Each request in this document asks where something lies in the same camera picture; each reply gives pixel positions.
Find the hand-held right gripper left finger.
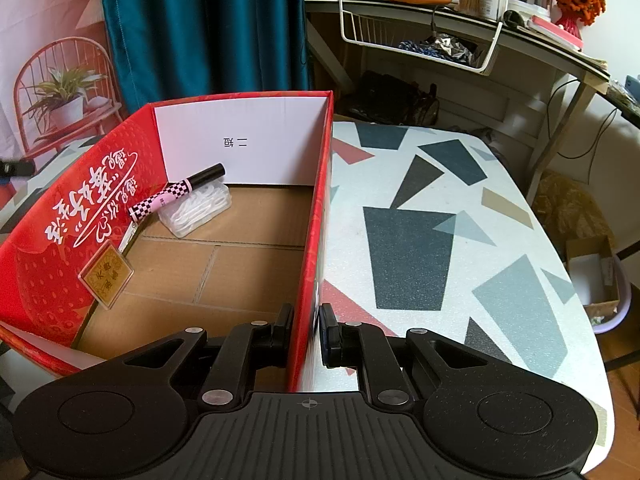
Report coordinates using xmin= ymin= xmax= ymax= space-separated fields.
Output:
xmin=122 ymin=302 xmax=296 ymax=413

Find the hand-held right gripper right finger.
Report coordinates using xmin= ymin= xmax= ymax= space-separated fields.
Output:
xmin=319 ymin=302 xmax=493 ymax=413

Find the clear box of floss picks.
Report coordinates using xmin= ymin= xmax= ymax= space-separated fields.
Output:
xmin=159 ymin=182 xmax=234 ymax=239

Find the red cardboard box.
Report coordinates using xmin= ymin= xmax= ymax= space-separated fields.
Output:
xmin=0 ymin=90 xmax=335 ymax=393

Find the pink checkered mascara tube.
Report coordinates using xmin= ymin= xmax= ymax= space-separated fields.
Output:
xmin=128 ymin=162 xmax=226 ymax=222

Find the gold square case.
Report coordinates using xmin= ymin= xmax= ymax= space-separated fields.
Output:
xmin=78 ymin=241 xmax=135 ymax=309

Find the geometric patterned tablecloth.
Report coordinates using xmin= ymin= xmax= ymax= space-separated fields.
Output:
xmin=0 ymin=120 xmax=618 ymax=473

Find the black bag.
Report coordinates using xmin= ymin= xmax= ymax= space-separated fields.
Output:
xmin=345 ymin=70 xmax=442 ymax=124

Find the small cardboard box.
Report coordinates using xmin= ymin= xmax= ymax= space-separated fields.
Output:
xmin=565 ymin=235 xmax=621 ymax=319

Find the yellow plastic bag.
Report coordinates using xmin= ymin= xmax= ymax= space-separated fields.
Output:
xmin=531 ymin=170 xmax=617 ymax=257

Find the purple plastic bin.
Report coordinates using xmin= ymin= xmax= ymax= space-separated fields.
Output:
xmin=565 ymin=252 xmax=632 ymax=337

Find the teal curtain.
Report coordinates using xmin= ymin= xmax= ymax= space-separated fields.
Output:
xmin=98 ymin=0 xmax=313 ymax=117

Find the black side table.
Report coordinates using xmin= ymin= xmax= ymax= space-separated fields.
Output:
xmin=607 ymin=79 xmax=640 ymax=128

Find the pink book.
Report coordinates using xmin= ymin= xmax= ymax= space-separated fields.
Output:
xmin=525 ymin=15 xmax=586 ymax=52

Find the red vase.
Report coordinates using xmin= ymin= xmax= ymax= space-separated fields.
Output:
xmin=556 ymin=7 xmax=586 ymax=42

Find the white wire basket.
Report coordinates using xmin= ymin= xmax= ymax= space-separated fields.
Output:
xmin=340 ymin=0 xmax=503 ymax=77

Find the pink printed wall poster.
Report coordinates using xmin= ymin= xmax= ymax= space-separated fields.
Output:
xmin=0 ymin=0 xmax=126 ymax=162

